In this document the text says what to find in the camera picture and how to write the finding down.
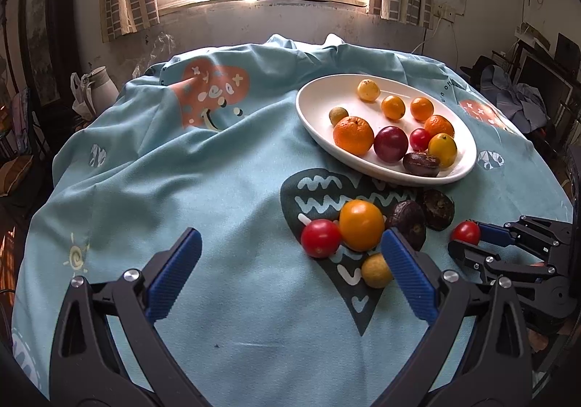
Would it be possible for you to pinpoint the dark brown passion fruit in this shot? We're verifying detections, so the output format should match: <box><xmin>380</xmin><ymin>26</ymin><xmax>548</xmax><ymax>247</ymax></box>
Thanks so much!
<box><xmin>403</xmin><ymin>152</ymin><xmax>440</xmax><ymax>177</ymax></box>

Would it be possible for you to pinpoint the yellow orange large fruit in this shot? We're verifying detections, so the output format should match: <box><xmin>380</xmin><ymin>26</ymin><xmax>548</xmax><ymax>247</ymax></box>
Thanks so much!
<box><xmin>427</xmin><ymin>133</ymin><xmax>458</xmax><ymax>169</ymax></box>

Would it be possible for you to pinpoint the dark passion fruit right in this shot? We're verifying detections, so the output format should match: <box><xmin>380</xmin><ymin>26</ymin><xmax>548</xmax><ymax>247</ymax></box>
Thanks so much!
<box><xmin>417</xmin><ymin>188</ymin><xmax>455</xmax><ymax>231</ymax></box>

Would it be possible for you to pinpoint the dark passion fruit left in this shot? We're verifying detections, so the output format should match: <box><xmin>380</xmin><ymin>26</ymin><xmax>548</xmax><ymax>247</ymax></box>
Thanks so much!
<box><xmin>386</xmin><ymin>200</ymin><xmax>426</xmax><ymax>251</ymax></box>

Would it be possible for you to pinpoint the orange tomato upper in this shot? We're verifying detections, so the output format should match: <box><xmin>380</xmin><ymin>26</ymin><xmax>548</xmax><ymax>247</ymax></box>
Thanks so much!
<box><xmin>339</xmin><ymin>200</ymin><xmax>385</xmax><ymax>253</ymax></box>

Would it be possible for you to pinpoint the blue clothes pile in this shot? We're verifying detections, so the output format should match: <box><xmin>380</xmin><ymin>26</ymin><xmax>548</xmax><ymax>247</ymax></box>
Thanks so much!
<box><xmin>480</xmin><ymin>65</ymin><xmax>549</xmax><ymax>135</ymax></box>

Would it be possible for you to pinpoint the small red cherry tomato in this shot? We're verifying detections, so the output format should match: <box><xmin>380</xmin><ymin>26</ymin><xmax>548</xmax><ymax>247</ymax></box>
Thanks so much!
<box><xmin>409</xmin><ymin>128</ymin><xmax>432</xmax><ymax>152</ymax></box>

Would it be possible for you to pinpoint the black monitor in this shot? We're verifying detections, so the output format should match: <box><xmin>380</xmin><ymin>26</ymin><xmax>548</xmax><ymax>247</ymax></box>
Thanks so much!
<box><xmin>509</xmin><ymin>39</ymin><xmax>580</xmax><ymax>123</ymax></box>

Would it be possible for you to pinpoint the orange mandarin plate right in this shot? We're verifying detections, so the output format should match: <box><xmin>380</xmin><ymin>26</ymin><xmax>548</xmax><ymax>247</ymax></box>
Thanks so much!
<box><xmin>423</xmin><ymin>114</ymin><xmax>455</xmax><ymax>138</ymax></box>

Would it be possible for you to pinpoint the dark red plum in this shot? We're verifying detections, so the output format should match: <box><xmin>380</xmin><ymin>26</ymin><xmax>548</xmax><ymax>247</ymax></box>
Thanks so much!
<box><xmin>373</xmin><ymin>126</ymin><xmax>409</xmax><ymax>164</ymax></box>

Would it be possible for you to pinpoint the red tomato left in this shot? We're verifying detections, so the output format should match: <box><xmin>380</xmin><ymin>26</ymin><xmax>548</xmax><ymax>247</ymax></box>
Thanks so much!
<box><xmin>300</xmin><ymin>219</ymin><xmax>343</xmax><ymax>259</ymax></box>

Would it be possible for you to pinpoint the light blue patterned tablecloth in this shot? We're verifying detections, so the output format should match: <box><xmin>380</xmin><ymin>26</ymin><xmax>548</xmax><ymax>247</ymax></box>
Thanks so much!
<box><xmin>12</xmin><ymin>35</ymin><xmax>572</xmax><ymax>406</ymax></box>

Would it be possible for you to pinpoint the bumpy mandarin on plate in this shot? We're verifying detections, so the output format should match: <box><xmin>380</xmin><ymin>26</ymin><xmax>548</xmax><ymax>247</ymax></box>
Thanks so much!
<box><xmin>333</xmin><ymin>116</ymin><xmax>374</xmax><ymax>156</ymax></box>

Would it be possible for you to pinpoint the white oval plate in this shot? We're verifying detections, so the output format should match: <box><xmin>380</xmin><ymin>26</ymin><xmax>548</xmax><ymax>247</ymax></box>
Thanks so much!
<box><xmin>296</xmin><ymin>74</ymin><xmax>478</xmax><ymax>187</ymax></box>

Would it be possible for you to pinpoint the white plastic bag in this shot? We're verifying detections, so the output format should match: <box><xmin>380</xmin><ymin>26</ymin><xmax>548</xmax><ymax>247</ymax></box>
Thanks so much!
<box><xmin>70</xmin><ymin>73</ymin><xmax>96</xmax><ymax>122</ymax></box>

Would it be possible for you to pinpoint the white kettle jug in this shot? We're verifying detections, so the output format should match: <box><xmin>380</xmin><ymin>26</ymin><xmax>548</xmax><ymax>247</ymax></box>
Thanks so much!
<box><xmin>86</xmin><ymin>66</ymin><xmax>119</xmax><ymax>117</ymax></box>

